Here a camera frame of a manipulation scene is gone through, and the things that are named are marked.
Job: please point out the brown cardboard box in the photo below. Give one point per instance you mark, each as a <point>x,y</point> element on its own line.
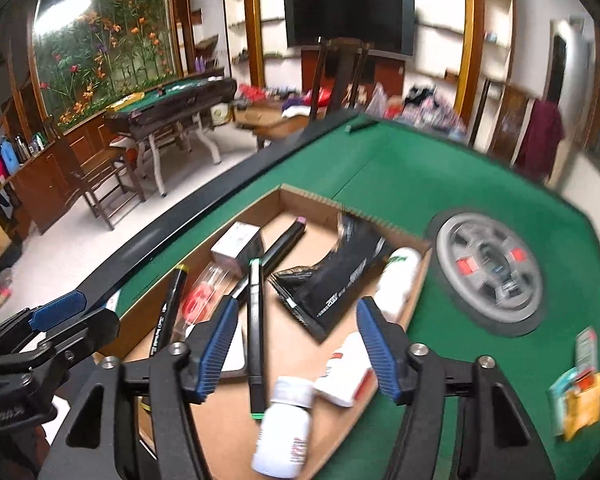
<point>310,200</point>

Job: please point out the black marker yellow cap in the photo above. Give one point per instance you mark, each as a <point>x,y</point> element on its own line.
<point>167,310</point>

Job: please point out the green top game table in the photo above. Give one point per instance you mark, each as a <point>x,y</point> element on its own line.
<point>170,102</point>

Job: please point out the black packet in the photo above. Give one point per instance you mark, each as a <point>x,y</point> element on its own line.
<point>335,275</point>

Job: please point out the red tape roll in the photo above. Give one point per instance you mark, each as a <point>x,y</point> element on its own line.
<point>202,300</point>

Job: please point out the white pill bottle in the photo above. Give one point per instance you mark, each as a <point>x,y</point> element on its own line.
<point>282,435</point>

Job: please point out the black flat television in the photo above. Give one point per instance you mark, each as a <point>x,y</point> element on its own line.
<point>350,20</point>

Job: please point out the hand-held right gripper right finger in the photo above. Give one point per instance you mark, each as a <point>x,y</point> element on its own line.
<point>377,350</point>

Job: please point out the black marker pink cap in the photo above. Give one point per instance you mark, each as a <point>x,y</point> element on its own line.
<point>280,250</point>

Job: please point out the wooden chair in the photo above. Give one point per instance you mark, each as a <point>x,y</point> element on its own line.
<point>105,175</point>

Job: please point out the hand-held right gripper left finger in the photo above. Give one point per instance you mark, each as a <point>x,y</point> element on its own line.
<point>219,350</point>

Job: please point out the grey round table centre panel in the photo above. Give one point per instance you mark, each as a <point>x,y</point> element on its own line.
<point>490,270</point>

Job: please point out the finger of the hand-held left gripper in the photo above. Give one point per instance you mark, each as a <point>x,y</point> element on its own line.
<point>87,332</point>
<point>57,306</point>

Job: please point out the white plastic bag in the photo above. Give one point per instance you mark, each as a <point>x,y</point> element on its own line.
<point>379,102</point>

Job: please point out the small white box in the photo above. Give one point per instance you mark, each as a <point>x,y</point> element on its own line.
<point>232,247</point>

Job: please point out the floral wall mural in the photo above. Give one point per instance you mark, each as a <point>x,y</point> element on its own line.
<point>110,35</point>

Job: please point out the maroon hanging cloth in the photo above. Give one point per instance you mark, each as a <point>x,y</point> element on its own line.
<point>542,135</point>

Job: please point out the white bottle green label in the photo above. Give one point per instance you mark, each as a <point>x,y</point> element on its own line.
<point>399,285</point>

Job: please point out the pile of clothes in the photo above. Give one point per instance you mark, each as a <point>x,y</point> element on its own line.
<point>430,107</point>

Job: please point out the yellow packet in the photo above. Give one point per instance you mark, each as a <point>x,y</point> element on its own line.
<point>587,405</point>

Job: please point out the black marker green cap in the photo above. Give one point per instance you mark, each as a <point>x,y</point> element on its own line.
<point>256,335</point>

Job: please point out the row of bottles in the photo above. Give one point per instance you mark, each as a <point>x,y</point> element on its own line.
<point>10,160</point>

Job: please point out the white bottle red label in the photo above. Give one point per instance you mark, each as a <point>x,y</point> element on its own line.
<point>342,375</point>

